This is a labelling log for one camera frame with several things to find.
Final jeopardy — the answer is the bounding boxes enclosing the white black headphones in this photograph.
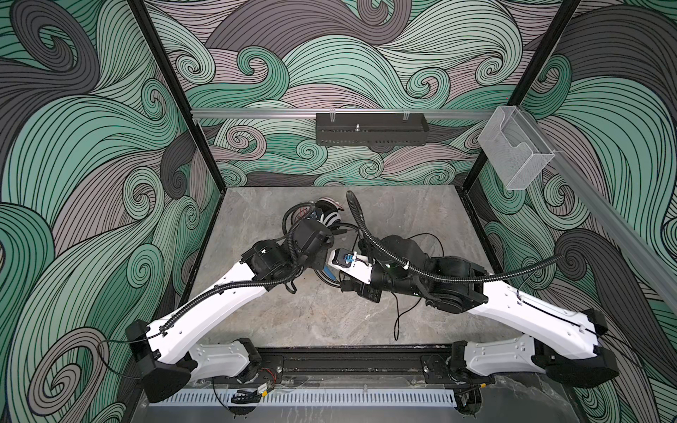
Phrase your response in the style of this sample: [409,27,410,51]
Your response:
[292,197,345,227]

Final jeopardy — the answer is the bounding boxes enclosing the black headphone cable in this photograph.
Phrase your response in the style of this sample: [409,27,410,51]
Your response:
[390,232,445,342]

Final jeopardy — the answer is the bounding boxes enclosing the black blue headphones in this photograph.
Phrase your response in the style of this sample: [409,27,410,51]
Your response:
[315,222,361,289]

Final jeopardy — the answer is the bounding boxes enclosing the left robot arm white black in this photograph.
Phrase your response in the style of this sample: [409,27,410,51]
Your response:
[125,198,344,403]

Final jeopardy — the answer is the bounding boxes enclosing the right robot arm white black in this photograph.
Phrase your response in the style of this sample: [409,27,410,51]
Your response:
[328,191,620,389]

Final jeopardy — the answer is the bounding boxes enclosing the black perforated metal tray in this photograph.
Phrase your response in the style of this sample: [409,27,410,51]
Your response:
[315,114,430,149]

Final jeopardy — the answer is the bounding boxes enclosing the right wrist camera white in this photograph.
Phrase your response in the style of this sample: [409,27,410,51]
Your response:
[327,248,373,285]

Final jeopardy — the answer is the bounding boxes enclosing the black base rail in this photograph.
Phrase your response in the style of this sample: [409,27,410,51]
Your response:
[195,345,567,387]

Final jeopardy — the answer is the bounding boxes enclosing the white slotted cable duct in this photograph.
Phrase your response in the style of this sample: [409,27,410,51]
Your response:
[158,388,457,408]

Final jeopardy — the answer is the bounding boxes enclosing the aluminium rail back wall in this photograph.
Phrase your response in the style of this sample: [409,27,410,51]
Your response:
[190,108,494,120]

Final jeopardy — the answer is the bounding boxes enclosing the aluminium rail wall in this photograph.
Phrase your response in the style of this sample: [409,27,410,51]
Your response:
[526,114,676,309]
[190,108,494,120]

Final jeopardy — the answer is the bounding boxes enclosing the clear plastic wall bin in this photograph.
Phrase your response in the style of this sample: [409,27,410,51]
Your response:
[478,106,555,191]

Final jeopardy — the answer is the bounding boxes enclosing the aluminium rail right wall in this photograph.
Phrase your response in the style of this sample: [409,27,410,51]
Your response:
[526,114,676,309]

